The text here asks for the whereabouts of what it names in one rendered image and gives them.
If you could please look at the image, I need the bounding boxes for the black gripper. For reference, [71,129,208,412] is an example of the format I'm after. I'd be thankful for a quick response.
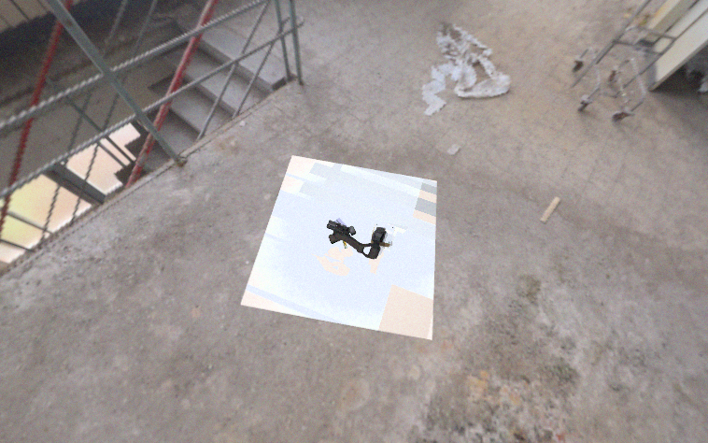
[328,225,356,244]

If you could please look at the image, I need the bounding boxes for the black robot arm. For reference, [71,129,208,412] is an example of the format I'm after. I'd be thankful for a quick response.
[326,220,387,260]

